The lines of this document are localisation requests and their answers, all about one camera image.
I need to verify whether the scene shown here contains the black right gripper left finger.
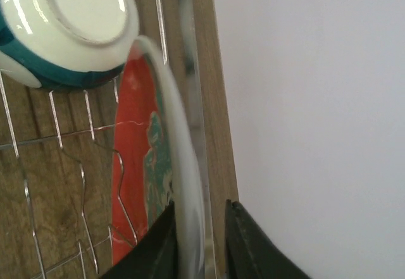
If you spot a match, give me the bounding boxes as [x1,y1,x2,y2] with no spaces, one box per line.
[101,201,178,279]

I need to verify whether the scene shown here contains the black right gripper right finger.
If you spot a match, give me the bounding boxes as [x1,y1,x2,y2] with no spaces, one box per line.
[225,200,309,279]

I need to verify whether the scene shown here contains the red and teal plate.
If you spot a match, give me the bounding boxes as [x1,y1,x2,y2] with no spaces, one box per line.
[111,35,205,278]

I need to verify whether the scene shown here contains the wire dish rack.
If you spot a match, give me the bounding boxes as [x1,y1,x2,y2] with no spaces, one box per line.
[1,0,218,278]

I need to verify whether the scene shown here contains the white bowl with blue rim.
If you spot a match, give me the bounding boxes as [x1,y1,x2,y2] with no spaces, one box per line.
[1,0,139,89]

